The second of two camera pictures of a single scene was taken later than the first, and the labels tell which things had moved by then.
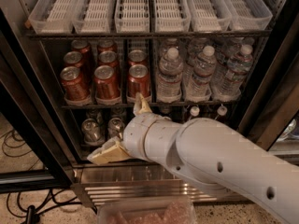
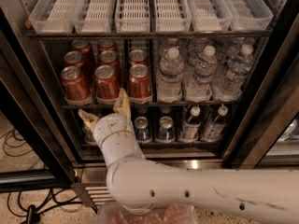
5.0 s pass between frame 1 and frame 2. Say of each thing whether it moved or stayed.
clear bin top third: stayed
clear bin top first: stayed
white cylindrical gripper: moved
